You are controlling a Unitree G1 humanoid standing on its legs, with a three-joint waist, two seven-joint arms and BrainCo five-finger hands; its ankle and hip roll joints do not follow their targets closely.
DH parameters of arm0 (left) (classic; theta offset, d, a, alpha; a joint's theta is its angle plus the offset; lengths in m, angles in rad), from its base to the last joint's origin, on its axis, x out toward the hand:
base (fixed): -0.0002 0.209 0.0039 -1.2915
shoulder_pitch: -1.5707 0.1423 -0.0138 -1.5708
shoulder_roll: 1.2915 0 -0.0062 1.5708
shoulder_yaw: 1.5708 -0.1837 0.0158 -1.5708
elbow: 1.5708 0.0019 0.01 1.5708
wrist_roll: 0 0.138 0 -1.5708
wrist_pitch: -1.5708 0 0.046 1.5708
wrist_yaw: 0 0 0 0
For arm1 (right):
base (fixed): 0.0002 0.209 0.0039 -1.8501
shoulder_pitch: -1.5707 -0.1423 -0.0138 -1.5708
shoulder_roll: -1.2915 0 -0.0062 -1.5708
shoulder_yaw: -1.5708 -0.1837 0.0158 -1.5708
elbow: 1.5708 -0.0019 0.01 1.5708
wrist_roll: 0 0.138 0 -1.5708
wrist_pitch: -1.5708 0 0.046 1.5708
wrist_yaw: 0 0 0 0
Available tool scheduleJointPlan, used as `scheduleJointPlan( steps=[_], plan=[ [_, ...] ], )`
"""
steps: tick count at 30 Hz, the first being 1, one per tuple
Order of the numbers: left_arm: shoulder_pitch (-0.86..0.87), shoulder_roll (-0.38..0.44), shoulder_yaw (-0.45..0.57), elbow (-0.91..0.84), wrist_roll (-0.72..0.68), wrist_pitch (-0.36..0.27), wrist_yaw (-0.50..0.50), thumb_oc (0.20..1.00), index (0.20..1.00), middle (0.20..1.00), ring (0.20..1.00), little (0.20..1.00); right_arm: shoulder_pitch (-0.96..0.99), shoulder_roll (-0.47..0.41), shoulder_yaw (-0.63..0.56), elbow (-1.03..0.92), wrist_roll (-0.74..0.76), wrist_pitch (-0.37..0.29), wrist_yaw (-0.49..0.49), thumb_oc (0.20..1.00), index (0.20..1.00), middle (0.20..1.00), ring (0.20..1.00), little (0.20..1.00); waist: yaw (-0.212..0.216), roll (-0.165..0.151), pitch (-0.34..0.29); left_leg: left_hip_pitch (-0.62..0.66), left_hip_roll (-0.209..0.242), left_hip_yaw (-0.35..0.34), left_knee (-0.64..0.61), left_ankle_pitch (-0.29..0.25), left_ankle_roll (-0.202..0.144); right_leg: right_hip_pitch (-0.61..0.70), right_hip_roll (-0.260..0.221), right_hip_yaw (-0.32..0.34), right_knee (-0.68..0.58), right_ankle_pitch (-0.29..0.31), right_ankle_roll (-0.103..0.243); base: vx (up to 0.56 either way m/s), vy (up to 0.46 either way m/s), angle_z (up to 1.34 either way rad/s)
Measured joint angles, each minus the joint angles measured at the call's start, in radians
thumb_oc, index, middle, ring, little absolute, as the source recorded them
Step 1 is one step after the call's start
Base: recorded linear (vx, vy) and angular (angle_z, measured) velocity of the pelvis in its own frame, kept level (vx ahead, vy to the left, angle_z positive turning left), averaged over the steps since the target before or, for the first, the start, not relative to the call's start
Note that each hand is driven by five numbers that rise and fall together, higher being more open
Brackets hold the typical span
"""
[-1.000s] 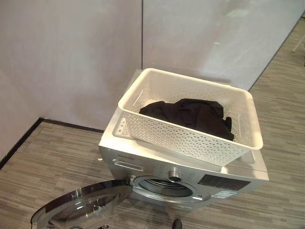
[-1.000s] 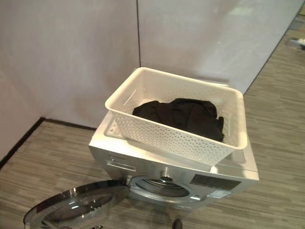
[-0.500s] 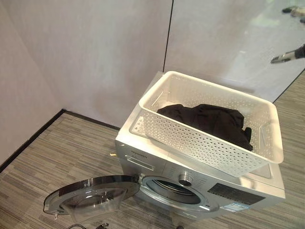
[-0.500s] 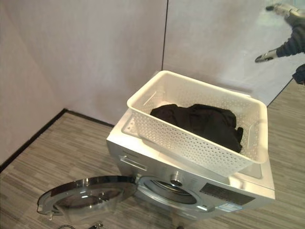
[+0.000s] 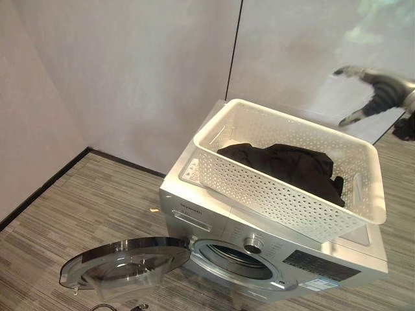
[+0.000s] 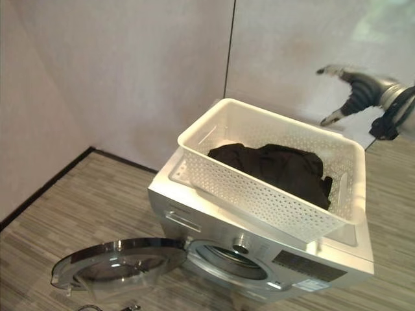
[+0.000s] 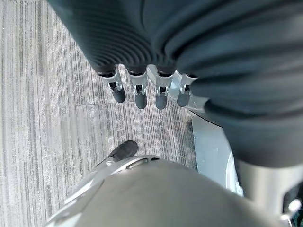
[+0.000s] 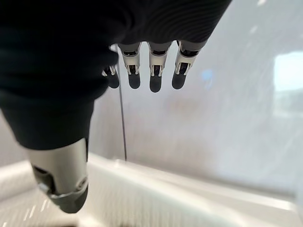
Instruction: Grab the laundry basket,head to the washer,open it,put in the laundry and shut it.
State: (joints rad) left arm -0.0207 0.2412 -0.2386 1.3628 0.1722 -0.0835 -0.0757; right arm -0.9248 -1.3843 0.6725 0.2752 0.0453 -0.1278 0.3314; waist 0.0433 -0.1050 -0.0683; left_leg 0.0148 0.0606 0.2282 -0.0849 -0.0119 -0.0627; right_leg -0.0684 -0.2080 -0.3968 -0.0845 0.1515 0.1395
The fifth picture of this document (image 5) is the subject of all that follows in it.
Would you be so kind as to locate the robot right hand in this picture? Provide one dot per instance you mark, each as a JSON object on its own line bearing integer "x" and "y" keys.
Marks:
{"x": 386, "y": 92}

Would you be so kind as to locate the white perforated laundry basket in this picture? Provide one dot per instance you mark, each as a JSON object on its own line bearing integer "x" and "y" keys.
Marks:
{"x": 275, "y": 201}

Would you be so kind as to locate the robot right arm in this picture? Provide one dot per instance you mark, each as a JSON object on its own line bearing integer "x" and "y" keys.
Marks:
{"x": 411, "y": 97}

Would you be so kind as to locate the black laundry garment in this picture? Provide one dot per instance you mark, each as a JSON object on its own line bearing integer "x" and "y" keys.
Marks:
{"x": 291, "y": 165}

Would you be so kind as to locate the black washer display panel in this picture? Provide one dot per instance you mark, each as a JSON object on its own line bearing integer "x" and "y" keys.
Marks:
{"x": 321, "y": 267}

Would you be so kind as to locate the silver washer control knob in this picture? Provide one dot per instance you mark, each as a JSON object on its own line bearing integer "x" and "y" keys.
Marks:
{"x": 253, "y": 246}

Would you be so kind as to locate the warning sticker on washer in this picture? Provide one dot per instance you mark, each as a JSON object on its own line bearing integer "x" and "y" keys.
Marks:
{"x": 191, "y": 170}

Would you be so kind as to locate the round glass washer door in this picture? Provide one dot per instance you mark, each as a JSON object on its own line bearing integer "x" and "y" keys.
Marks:
{"x": 136, "y": 259}

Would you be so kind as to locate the white energy label sticker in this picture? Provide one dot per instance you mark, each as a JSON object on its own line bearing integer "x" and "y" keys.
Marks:
{"x": 319, "y": 288}

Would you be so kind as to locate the silver front-load washing machine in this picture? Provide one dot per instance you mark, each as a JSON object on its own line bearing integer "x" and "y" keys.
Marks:
{"x": 207, "y": 210}

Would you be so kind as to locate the silver detergent drawer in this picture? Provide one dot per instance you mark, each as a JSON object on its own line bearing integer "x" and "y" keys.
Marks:
{"x": 191, "y": 218}

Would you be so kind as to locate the black baseboard strip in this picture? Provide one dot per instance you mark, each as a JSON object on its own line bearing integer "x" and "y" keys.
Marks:
{"x": 58, "y": 181}

